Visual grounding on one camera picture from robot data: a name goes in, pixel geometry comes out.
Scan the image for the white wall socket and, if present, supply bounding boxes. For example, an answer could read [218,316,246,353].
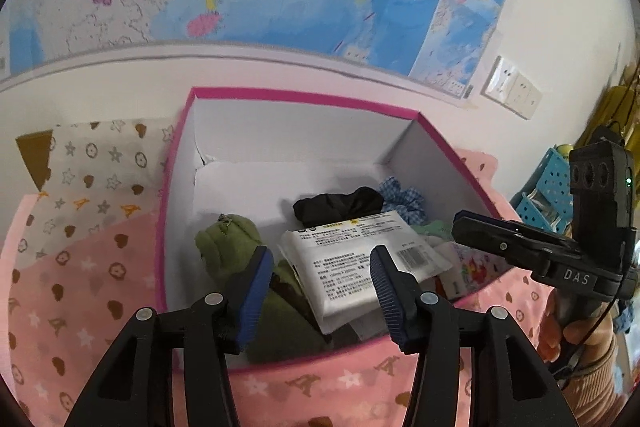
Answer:
[482,55,542,120]

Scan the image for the colourful printed white cloth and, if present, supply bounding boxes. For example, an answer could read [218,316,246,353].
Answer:
[435,242,511,300]

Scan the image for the blue white checkered scrunchie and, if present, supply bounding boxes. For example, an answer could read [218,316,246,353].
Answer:
[378,176,428,225]

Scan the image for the black soft cloth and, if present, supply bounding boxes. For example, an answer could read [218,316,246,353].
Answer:
[293,186,384,228]

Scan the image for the pink white storage box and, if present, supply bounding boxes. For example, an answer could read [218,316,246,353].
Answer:
[156,88,498,311]

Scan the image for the right hand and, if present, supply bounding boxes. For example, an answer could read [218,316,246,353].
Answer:
[537,291,614,367]

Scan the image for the white plastic label package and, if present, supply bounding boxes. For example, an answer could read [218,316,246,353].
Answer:
[279,211,452,335]

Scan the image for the blue perforated plastic basket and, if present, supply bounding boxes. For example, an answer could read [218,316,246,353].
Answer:
[511,148,573,235]

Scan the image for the yellow bag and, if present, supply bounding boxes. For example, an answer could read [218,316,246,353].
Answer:
[575,76,639,161]

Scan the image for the mint green soft item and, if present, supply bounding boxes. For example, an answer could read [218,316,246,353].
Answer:
[411,220,454,248]

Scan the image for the pink patterned bed sheet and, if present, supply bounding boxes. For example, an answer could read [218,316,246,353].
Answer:
[0,149,557,427]

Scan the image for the green frog plush toy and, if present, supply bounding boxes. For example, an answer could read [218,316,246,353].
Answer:
[194,213,334,364]

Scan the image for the black cable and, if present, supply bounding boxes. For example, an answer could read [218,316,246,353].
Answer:
[549,200,640,390]

